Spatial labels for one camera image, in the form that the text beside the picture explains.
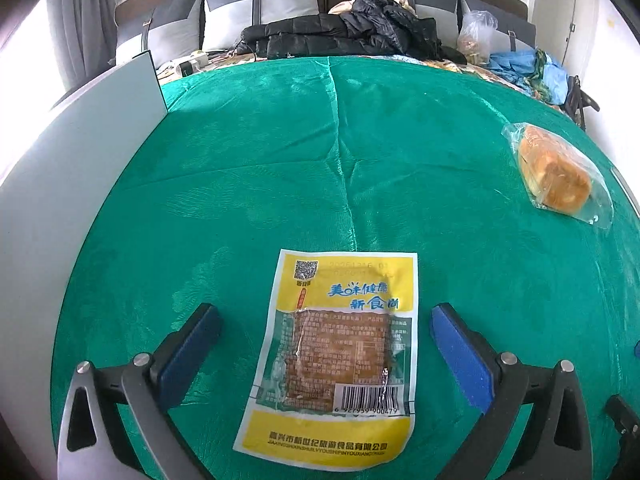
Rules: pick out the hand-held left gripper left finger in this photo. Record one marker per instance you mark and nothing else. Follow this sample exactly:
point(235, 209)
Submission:
point(187, 355)

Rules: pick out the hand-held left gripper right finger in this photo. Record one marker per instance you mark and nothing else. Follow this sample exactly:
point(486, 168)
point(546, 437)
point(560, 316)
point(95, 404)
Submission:
point(462, 360)

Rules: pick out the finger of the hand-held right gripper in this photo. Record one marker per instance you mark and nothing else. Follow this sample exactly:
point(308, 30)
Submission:
point(627, 440)

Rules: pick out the yellow dried tofu snack packet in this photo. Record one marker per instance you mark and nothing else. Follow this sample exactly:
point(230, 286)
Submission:
point(340, 335)

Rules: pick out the clear packet of bread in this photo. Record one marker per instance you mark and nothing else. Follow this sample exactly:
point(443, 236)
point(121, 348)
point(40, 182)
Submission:
point(555, 175)

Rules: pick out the white board panel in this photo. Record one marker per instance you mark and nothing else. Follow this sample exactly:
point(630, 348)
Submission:
point(65, 185)

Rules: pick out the dark folding chair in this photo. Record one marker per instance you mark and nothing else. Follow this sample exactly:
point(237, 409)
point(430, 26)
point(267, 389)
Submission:
point(580, 102)

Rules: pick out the white power strip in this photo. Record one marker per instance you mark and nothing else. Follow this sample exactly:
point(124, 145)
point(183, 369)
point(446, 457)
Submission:
point(187, 65)

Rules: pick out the blue crumpled cloth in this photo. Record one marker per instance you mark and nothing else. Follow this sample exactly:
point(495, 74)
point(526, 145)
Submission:
point(515, 65)

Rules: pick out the clear plastic bag of food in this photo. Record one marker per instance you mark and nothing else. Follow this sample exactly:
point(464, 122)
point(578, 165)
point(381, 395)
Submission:
point(477, 35)

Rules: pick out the black puffer jacket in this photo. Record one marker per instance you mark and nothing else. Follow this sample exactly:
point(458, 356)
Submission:
point(325, 35)

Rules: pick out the grey curtain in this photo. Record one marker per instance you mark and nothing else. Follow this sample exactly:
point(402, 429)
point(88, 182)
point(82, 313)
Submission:
point(85, 15)

